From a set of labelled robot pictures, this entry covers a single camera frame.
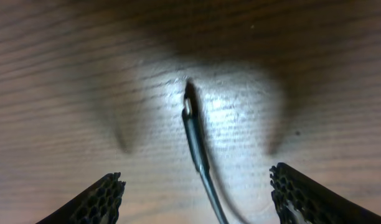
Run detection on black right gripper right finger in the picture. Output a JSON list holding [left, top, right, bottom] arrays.
[[270, 162, 381, 224]]

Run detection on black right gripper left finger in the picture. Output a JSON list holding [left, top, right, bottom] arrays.
[[37, 172, 126, 224]]

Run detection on black USB charging cable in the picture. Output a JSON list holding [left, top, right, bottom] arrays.
[[181, 80, 250, 224]]

